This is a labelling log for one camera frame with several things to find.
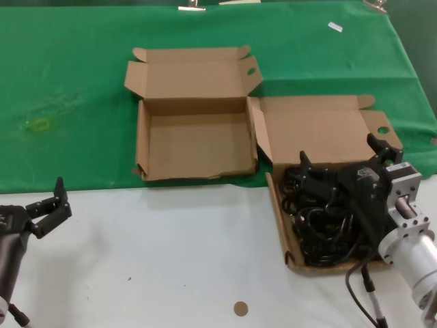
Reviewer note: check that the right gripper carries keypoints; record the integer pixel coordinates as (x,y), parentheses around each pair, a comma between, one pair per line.
(363,184)

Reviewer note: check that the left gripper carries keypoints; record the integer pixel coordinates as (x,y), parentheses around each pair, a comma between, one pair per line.
(10,222)

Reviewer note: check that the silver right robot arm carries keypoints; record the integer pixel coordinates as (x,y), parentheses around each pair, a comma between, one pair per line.
(420,259)

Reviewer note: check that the cardboard box with round hole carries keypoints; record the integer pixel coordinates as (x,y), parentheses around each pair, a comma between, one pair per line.
(314,136)

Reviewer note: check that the cardboard box with torn edge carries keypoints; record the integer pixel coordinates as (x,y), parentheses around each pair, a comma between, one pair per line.
(198,147)

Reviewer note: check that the white tape piece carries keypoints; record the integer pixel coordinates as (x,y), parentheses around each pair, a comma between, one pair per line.
(335,27)

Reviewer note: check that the green table cloth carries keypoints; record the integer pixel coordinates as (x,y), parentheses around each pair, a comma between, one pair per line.
(68,68)

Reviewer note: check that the round cardboard disc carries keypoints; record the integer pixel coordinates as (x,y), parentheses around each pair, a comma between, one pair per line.
(240,309)

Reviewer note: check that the beige flat strip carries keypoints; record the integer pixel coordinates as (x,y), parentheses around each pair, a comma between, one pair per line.
(239,2)

